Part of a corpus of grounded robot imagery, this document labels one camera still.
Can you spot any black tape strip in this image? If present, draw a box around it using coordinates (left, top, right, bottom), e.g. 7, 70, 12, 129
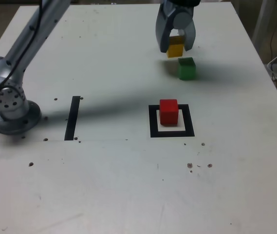
64, 96, 81, 141

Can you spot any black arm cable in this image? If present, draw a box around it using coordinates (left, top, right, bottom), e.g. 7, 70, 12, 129
0, 0, 43, 103

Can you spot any black tape square outline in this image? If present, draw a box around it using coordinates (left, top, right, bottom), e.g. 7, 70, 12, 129
148, 104, 195, 138

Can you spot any red cube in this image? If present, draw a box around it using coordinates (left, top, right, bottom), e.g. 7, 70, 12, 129
159, 98, 179, 127

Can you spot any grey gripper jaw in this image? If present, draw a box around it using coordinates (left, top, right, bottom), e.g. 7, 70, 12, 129
173, 7, 198, 52
155, 1, 178, 54

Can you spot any yellow cube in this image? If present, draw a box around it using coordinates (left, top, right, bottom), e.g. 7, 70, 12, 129
166, 35, 185, 59

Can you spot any green cube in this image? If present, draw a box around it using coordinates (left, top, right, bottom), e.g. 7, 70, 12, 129
178, 57, 197, 81

